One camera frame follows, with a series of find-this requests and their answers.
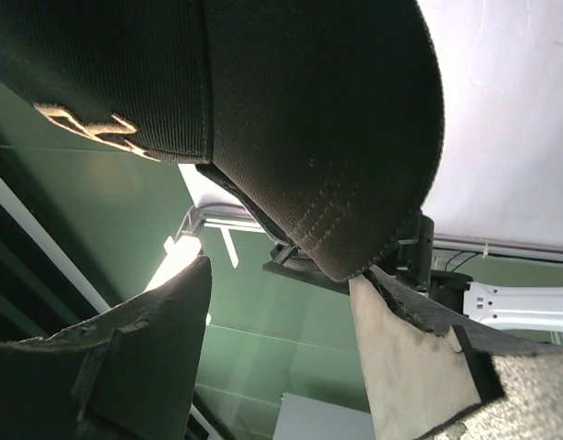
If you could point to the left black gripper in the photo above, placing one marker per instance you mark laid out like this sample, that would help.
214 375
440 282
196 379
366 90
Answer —
409 261

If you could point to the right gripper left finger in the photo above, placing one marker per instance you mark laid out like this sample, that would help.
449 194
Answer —
128 373

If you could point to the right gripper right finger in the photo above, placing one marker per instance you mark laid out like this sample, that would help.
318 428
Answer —
431 373

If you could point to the black cap gold logo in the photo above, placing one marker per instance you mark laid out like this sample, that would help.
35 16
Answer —
325 118

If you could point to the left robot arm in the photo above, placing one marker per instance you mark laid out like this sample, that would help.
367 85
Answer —
503 308

